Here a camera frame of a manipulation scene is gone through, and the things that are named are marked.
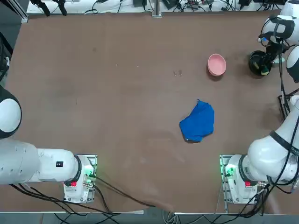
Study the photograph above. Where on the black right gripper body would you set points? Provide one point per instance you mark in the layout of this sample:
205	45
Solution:
275	51

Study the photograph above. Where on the green and yellow sponge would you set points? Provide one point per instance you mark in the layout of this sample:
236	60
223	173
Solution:
263	69

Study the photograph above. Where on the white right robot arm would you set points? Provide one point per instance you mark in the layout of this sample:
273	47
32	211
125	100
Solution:
264	158

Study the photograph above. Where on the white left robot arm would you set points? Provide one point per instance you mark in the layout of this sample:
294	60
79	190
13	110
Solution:
21	161

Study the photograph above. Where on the pink bowl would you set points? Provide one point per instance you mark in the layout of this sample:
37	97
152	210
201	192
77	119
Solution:
217	64

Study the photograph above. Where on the white mug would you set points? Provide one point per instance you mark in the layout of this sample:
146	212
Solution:
294	100

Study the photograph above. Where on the blue cloth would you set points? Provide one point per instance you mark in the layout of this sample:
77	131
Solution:
201	121

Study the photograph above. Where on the aluminium profile post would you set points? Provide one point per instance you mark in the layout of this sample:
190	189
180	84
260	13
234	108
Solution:
156	8

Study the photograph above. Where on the aluminium profile rail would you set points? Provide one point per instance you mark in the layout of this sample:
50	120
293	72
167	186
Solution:
16	10

